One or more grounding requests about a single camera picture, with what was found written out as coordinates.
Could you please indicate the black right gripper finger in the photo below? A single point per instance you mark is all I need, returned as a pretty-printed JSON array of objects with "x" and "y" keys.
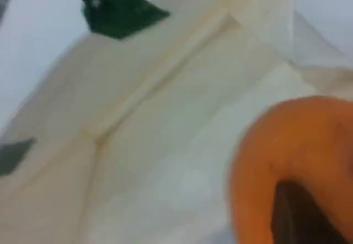
[{"x": 300, "y": 222}]

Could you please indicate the orange fruit with stem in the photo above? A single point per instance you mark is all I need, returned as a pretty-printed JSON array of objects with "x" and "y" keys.
[{"x": 275, "y": 145}]

